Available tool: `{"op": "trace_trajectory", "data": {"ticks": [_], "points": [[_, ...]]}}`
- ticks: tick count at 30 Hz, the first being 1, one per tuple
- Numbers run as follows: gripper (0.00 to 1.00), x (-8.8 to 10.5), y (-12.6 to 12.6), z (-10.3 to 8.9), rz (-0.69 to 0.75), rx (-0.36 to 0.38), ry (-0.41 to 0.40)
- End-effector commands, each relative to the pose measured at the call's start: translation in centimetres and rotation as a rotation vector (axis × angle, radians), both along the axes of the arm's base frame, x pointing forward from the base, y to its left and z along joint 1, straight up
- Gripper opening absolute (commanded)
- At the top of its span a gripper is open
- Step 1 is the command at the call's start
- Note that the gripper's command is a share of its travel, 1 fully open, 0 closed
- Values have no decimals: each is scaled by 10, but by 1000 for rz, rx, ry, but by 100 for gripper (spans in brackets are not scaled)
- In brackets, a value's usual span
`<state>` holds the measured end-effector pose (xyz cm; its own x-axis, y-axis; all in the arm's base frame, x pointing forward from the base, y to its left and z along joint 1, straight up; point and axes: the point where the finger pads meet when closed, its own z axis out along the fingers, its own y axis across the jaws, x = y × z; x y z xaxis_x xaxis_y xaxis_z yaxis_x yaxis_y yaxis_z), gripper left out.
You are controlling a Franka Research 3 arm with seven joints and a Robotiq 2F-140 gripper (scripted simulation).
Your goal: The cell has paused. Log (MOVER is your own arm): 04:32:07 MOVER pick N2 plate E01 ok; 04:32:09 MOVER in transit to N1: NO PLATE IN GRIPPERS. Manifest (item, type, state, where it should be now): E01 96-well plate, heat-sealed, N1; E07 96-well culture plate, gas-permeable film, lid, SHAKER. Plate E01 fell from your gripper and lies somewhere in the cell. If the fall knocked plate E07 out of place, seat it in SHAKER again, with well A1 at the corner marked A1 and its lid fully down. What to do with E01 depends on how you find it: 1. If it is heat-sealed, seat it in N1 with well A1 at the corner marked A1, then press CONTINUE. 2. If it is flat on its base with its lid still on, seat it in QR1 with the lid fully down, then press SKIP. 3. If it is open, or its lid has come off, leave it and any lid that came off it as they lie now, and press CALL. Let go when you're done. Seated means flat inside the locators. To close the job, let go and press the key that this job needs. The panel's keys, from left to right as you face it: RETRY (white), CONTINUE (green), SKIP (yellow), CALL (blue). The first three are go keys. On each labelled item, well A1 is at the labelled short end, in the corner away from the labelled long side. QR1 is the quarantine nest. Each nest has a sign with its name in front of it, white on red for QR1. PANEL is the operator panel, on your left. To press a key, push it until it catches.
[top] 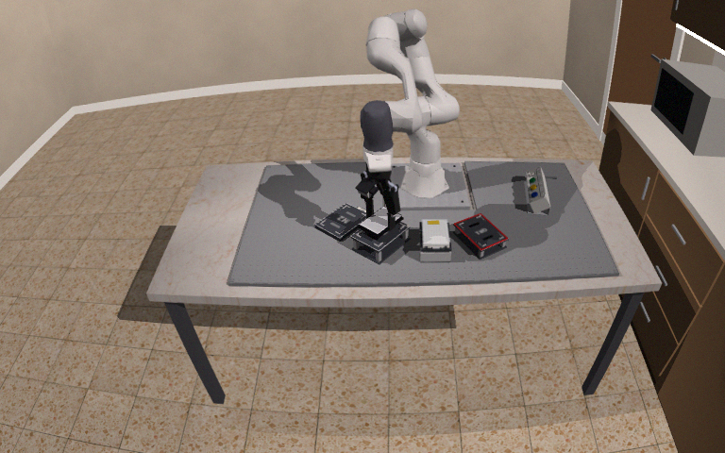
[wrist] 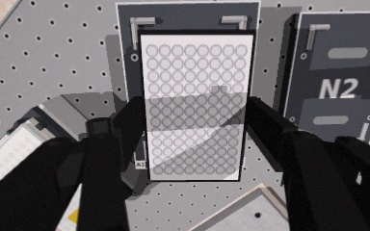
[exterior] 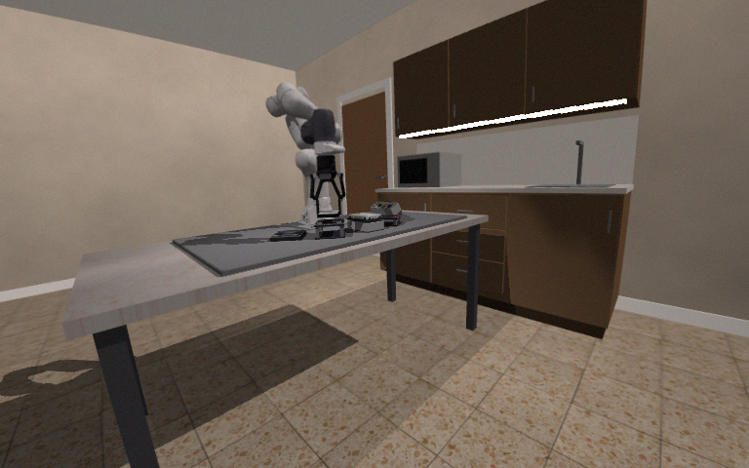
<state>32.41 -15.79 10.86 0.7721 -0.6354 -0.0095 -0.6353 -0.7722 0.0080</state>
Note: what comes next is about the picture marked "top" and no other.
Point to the grey operator button panel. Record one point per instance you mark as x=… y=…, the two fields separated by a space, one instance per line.
x=537 y=199

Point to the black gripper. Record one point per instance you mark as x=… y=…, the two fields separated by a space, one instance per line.
x=391 y=198

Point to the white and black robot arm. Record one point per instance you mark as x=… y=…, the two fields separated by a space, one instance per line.
x=425 y=178

